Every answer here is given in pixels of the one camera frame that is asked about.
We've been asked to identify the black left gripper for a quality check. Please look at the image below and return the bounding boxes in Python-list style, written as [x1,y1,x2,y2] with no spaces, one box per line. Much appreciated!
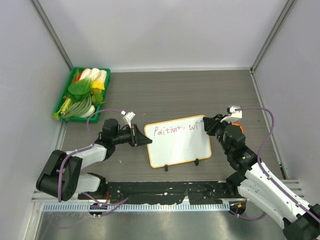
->
[112,124,152,147]

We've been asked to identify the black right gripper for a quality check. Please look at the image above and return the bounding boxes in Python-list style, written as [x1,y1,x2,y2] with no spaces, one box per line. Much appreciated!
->
[203,113,233,155]

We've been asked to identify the yellow framed whiteboard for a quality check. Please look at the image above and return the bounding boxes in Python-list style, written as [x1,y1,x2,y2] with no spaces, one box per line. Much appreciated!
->
[144,115,212,169]

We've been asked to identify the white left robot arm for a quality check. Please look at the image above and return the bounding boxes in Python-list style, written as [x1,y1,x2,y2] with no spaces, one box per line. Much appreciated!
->
[36,118,153,202]

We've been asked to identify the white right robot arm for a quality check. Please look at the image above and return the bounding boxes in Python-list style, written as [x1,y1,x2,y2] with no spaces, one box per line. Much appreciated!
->
[202,114,320,240]

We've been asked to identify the orange round toy fruit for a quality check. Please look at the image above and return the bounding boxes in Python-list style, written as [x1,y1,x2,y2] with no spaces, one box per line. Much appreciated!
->
[231,122,244,134]

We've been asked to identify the green plastic crate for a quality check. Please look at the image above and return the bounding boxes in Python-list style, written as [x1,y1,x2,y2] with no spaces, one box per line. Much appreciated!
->
[52,67,111,122]

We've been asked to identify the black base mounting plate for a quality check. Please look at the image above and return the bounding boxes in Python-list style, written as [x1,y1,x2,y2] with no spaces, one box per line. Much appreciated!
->
[88,181,241,205]

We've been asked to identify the white radish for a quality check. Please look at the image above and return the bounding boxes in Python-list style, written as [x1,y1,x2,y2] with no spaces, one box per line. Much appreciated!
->
[80,105,96,118]

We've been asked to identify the yellow flower vegetable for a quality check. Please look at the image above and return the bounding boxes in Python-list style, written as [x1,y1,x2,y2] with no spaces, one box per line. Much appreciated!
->
[91,78,105,95]

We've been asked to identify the green long beans bundle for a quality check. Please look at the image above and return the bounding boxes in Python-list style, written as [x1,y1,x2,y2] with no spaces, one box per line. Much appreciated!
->
[61,96,92,119]

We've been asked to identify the green leafy bok choy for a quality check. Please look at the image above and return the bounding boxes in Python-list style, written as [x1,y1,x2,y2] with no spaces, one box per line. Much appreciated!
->
[64,78,92,103]

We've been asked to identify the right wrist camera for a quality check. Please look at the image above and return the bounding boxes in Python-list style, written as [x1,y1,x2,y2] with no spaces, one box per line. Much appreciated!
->
[220,105,243,123]

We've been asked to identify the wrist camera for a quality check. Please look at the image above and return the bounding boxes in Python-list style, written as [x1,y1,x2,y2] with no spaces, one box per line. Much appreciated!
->
[220,105,243,123]
[121,110,136,128]

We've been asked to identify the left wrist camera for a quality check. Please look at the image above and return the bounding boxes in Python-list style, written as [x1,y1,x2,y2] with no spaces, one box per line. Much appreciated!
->
[121,110,136,128]

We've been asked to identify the slotted cable duct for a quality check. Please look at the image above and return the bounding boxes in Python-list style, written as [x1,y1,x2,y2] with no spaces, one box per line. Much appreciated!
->
[42,201,230,213]

